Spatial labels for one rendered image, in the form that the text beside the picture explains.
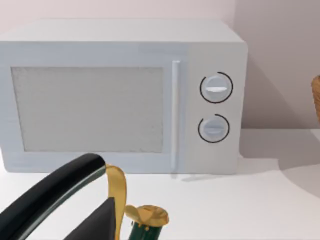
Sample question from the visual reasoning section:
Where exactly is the pale microwave oven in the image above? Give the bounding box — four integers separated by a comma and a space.
0, 19, 249, 176

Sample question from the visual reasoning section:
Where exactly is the small pale microwave knob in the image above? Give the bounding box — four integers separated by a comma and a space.
197, 113, 231, 144

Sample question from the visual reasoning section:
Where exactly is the dark green and gold trophy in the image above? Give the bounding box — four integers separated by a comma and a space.
0, 152, 170, 240

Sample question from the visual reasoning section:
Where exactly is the pale microwave door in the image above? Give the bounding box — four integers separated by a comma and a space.
0, 41, 189, 174

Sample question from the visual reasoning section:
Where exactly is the pale microwave door handle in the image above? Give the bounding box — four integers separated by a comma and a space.
170, 59, 182, 174

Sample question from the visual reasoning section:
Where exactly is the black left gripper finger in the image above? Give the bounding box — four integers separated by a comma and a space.
61, 195, 118, 240

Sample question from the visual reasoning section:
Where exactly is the large pale microwave knob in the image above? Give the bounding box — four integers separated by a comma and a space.
199, 71, 234, 104

